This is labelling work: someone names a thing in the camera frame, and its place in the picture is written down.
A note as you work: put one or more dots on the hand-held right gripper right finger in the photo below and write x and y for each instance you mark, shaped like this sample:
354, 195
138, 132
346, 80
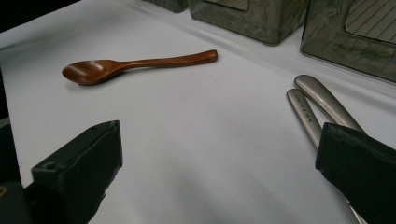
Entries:
361, 168

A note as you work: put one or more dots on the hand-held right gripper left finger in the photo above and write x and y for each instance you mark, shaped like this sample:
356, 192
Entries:
81, 168

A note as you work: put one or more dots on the metal table knife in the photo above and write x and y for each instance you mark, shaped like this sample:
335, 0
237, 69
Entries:
306, 118
323, 99

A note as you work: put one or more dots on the brown wooden spoon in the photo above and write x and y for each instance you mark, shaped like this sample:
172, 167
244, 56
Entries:
93, 70

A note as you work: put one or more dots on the translucent grey plastic bin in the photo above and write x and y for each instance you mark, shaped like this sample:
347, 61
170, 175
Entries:
171, 4
255, 25
336, 49

